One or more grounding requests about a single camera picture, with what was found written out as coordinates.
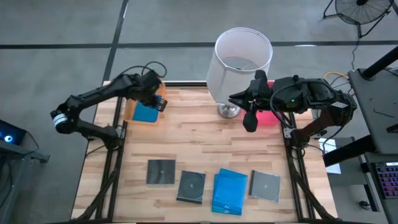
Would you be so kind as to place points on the black aluminium table frame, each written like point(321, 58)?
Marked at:
point(186, 84)

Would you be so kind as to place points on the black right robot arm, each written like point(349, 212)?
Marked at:
point(311, 93)

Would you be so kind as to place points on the grey jewel case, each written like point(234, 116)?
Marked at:
point(265, 186)

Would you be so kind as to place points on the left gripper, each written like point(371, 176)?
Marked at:
point(149, 85)

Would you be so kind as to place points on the backlit keyboard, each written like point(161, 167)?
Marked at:
point(388, 182)

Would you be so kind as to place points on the computer case blue light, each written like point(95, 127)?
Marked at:
point(12, 133)

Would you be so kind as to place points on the orange translucent plastic bin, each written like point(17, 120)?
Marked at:
point(129, 109)

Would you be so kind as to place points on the grey desk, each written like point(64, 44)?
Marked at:
point(370, 186)

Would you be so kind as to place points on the clear jewel disc case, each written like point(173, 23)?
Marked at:
point(191, 186)

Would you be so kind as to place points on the black desk leg beam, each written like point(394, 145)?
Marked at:
point(348, 152)

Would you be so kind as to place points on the black desk top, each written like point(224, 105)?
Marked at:
point(379, 118)

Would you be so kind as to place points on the black floor fan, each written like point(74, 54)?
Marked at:
point(362, 12)

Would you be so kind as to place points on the pink translucent plastic bin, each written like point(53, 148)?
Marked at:
point(269, 119)

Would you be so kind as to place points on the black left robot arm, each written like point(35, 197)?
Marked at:
point(93, 95)

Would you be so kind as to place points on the clear jewel case black tray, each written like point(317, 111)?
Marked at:
point(161, 171)

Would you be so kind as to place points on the white shade silver table lamp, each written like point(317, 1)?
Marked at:
point(233, 62)

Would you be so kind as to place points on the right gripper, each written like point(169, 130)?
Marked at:
point(261, 96)

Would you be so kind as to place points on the blue plastic disc case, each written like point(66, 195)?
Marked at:
point(225, 212)
point(144, 115)
point(231, 186)

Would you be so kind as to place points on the black computer mouse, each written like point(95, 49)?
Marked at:
point(364, 205)

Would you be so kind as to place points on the black diagonal stand pole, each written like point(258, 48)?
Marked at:
point(382, 62)

